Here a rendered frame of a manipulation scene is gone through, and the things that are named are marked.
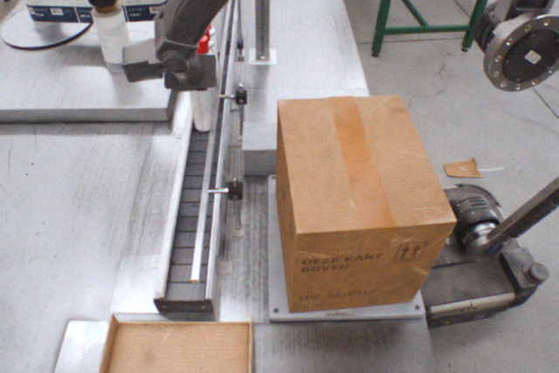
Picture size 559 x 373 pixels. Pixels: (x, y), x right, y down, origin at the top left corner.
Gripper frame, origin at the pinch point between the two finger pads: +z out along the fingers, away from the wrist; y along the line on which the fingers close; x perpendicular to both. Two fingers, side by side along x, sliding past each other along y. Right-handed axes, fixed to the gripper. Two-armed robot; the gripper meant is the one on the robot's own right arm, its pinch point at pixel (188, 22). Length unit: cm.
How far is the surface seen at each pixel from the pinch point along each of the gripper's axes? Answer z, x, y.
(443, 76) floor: 101, 137, -118
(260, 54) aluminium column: 16.7, 20.1, -9.1
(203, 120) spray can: 10.2, 6.3, 30.6
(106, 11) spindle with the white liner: -5.3, -20.8, 3.5
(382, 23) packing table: 75, 96, -138
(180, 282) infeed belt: 15, 5, 72
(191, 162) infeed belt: 14.1, 3.9, 41.0
